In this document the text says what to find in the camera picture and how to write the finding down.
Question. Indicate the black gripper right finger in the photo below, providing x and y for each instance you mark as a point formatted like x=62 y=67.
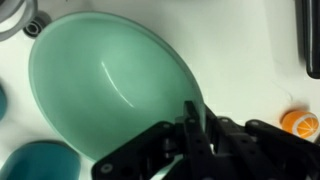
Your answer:
x=266 y=150

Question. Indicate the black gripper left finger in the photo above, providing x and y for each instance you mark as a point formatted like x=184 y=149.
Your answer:
x=160 y=150

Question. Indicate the mint green bowl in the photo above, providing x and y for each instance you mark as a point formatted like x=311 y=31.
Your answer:
x=100 y=83

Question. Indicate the orange half toy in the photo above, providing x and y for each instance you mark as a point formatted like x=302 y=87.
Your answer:
x=300 y=124

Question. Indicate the teal toy pot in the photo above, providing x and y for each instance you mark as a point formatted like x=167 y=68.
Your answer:
x=40 y=163

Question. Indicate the small gray knob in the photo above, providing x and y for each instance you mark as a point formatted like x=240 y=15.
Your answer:
x=35 y=26

